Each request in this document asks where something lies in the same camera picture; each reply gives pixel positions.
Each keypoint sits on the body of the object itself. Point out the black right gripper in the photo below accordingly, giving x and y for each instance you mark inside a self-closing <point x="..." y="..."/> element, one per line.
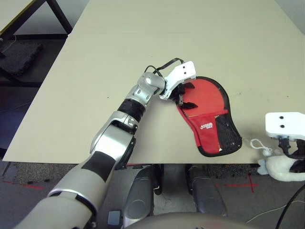
<point x="285" y="144"/>

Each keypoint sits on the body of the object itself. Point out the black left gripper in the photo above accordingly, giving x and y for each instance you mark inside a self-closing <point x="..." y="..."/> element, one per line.
<point x="179" y="93"/>

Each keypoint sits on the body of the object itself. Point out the white plush zipper charm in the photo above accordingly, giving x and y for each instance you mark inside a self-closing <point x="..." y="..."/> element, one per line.
<point x="276" y="169"/>

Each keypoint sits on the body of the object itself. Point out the red black paddle case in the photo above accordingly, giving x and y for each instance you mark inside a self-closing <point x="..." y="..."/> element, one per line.
<point x="207" y="140"/>

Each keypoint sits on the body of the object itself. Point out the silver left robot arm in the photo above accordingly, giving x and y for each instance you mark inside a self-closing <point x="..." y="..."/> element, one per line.
<point x="114" y="140"/>

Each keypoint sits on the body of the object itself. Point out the red floor tape cross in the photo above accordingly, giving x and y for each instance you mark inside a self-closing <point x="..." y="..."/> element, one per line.
<point x="250" y="184"/>

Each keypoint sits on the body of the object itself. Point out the grey robot right leg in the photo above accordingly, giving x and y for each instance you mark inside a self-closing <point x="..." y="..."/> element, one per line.
<point x="207" y="193"/>

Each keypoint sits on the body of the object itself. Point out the grey robot leg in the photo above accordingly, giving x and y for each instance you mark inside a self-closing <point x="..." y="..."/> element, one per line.
<point x="207" y="193"/>
<point x="140" y="195"/>

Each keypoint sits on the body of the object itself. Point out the grey robot left leg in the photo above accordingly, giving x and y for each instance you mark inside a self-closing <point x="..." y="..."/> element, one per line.
<point x="140" y="195"/>

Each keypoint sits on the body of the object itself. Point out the small dark robot panel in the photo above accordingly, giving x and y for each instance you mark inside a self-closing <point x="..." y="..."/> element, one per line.
<point x="114" y="217"/>

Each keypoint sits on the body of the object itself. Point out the black framed side table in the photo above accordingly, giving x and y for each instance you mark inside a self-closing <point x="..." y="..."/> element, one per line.
<point x="59" y="16"/>

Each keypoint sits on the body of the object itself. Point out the grey speckled floor mat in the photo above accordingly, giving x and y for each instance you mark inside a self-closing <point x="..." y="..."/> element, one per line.
<point x="47" y="170"/>

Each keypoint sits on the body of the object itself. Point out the dark foam floor mat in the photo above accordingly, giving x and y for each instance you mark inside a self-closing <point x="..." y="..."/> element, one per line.
<point x="21" y="57"/>

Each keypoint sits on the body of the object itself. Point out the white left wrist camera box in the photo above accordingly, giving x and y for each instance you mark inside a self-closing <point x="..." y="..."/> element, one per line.
<point x="181" y="74"/>

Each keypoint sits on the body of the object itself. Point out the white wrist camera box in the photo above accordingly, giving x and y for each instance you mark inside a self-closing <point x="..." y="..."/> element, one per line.
<point x="181" y="74"/>
<point x="290" y="124"/>

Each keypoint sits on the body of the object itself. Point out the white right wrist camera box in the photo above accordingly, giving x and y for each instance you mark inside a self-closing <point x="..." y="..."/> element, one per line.
<point x="290" y="124"/>

